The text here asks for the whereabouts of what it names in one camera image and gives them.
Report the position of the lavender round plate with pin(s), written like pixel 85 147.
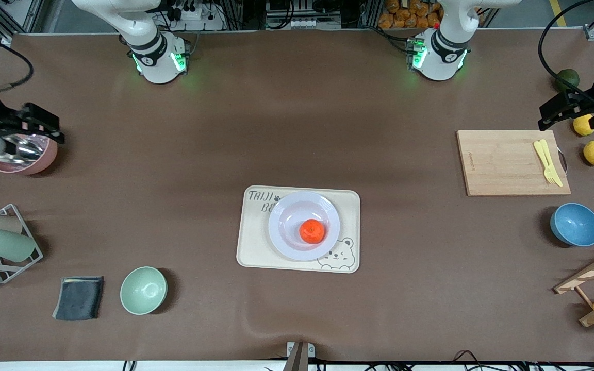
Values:
pixel 297 211

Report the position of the orange mandarin fruit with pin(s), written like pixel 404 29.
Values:
pixel 312 231

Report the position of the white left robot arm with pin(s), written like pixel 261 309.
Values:
pixel 439 62

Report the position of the shiny metal scoop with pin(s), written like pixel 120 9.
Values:
pixel 23 152

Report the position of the dark green avocado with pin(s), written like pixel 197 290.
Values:
pixel 570 77

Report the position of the pink bowl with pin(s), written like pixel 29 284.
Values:
pixel 44 161

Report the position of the yellow plastic fork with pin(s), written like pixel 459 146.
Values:
pixel 540 154

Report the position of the wooden cutting board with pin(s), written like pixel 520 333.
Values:
pixel 503 165

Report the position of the blue bowl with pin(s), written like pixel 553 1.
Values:
pixel 576 224

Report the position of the mint green cup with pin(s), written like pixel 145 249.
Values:
pixel 8 245

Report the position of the wooden mug rack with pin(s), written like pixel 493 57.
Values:
pixel 593 270

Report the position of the dark grey folded cloth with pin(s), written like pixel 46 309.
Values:
pixel 78 298

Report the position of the bag of orange fruits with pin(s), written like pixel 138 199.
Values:
pixel 405 15

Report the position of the white power strip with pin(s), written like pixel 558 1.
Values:
pixel 194 18

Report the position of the mint green bowl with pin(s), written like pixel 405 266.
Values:
pixel 143 290

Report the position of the beige bear print tray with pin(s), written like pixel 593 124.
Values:
pixel 256 250

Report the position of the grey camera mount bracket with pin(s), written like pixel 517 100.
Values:
pixel 299 355

